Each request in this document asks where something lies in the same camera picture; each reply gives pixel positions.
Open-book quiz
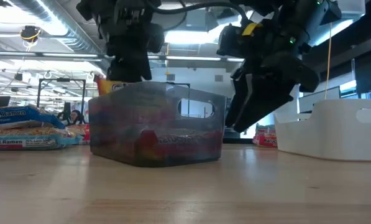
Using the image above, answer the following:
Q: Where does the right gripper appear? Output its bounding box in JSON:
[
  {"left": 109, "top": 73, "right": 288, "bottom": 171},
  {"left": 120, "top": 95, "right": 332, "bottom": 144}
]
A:
[{"left": 224, "top": 18, "right": 322, "bottom": 134}]

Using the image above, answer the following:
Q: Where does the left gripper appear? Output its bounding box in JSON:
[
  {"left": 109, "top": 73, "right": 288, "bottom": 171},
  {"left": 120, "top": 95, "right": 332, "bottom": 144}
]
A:
[{"left": 75, "top": 0, "right": 167, "bottom": 83}]

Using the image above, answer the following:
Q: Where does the red Maruchan ramen pack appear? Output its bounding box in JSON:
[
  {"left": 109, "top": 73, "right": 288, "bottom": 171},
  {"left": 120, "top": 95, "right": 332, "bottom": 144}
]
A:
[
  {"left": 93, "top": 75, "right": 223, "bottom": 162},
  {"left": 252, "top": 132, "right": 278, "bottom": 148}
]

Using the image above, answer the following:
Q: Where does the grey plastic bin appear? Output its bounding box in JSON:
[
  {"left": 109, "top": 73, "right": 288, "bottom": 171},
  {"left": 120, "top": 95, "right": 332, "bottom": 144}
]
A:
[{"left": 88, "top": 81, "right": 228, "bottom": 168}]

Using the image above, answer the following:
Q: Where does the white plastic bin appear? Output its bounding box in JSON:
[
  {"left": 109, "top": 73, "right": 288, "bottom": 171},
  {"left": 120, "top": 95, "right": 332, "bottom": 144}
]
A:
[{"left": 273, "top": 98, "right": 371, "bottom": 162}]

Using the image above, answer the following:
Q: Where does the person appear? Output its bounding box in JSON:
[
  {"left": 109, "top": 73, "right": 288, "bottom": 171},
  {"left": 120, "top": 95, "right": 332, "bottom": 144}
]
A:
[{"left": 66, "top": 108, "right": 84, "bottom": 126}]

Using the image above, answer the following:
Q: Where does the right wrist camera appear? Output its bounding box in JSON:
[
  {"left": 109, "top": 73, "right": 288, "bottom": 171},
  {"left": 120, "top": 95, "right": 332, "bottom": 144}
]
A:
[{"left": 216, "top": 24, "right": 247, "bottom": 58}]

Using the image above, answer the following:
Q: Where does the black rig frame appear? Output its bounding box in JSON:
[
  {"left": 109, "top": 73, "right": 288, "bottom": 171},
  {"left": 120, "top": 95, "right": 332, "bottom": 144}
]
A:
[{"left": 37, "top": 77, "right": 87, "bottom": 125}]

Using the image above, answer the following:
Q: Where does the yellow cable tag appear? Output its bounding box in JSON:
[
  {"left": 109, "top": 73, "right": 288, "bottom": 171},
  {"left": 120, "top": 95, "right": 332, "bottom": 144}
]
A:
[{"left": 241, "top": 22, "right": 263, "bottom": 37}]

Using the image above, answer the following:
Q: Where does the round silver ceiling duct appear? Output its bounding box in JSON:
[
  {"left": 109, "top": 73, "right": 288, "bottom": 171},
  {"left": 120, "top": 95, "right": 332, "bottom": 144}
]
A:
[{"left": 7, "top": 0, "right": 111, "bottom": 63}]

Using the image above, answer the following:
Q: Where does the black ceiling cord reel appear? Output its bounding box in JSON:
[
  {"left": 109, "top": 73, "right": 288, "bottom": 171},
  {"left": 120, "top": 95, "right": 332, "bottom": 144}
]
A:
[{"left": 19, "top": 25, "right": 42, "bottom": 44}]

